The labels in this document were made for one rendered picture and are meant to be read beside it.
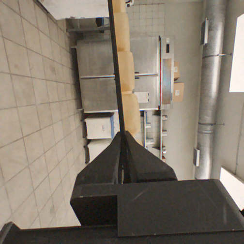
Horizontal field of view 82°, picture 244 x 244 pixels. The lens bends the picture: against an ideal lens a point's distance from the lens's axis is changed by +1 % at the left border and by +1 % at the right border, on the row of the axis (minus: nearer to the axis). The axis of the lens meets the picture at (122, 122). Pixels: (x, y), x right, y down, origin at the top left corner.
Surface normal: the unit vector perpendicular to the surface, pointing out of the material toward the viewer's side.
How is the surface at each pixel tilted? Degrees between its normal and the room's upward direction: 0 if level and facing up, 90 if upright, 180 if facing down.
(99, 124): 90
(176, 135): 90
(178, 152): 90
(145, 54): 90
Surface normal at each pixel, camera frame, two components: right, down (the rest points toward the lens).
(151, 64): 0.00, 0.21
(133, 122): 0.04, 0.41
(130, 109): -0.02, -0.16
